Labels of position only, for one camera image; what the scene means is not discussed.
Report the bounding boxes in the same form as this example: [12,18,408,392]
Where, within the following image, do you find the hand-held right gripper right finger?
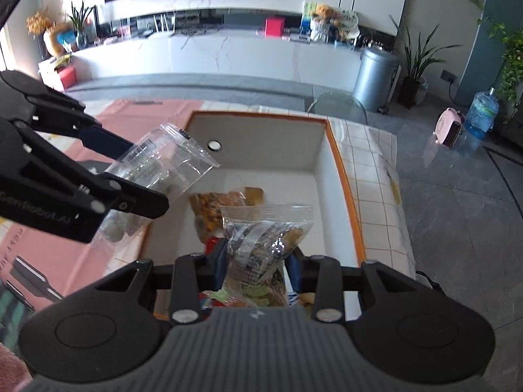
[286,253,426,322]

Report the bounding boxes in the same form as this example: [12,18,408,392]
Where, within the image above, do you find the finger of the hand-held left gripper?
[14,122,170,219]
[0,71,135,160]

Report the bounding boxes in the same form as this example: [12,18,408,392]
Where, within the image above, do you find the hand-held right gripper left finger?
[96,239,229,323]

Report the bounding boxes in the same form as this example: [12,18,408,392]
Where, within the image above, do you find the clear packet with brown snacks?
[221,204,313,299]

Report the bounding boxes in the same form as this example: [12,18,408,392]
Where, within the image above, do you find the clear snack packet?
[88,122,221,246]

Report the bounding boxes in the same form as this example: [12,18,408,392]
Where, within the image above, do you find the peanut snack packet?
[190,190,246,241]

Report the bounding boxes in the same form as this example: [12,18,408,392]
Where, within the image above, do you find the orange cardboard box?
[139,109,364,323]

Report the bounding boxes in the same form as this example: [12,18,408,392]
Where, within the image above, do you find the red storage box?
[53,67,77,90]

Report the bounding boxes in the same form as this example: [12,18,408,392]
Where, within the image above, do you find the teal patterned cloth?
[0,282,37,348]

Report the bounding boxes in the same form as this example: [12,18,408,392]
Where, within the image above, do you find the orange vase with dried flowers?
[26,8,72,58]

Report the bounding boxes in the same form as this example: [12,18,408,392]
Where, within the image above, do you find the green plant in glass vase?
[67,0,96,50]

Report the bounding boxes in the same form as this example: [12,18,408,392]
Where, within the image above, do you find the white router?
[143,12,176,37]

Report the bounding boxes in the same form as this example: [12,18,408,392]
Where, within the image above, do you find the white marble tv cabinet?
[39,28,364,90]

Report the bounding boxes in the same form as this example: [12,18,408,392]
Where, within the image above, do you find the black bag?
[414,269,444,295]

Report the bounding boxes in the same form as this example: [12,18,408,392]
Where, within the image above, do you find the round glass table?
[307,91,367,123]

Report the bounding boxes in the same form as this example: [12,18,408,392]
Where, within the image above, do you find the silver trash can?
[352,46,401,112]

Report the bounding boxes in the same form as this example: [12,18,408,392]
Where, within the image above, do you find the pink space heater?
[433,107,466,148]

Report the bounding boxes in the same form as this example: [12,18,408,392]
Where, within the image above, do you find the long-leaf potted plant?
[388,14,462,109]

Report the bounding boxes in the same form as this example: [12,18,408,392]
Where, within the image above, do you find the picture card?
[302,1,317,29]

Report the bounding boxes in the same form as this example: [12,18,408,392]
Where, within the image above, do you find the blue water bottle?
[465,88,500,139]

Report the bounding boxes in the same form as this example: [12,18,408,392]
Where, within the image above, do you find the teddy bear in white pot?
[311,4,342,43]

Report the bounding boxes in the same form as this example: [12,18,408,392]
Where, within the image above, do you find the round decorated fan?
[337,8,360,37]

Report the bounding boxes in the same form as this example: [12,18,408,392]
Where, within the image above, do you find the trailing vine plant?
[488,20,523,123]

